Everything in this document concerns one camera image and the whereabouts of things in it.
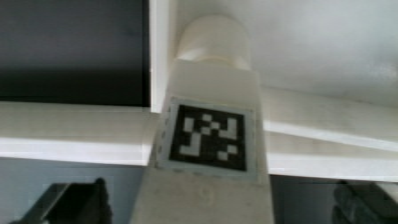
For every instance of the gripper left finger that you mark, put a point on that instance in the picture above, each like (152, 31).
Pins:
(72, 204)

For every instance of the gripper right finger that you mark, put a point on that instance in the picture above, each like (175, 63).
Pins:
(365, 204)

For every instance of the white U-shaped obstacle fence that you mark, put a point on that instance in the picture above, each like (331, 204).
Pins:
(102, 134)

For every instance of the white table leg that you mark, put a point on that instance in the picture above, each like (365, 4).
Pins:
(205, 183)

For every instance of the white square tabletop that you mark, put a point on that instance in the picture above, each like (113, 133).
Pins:
(324, 54)

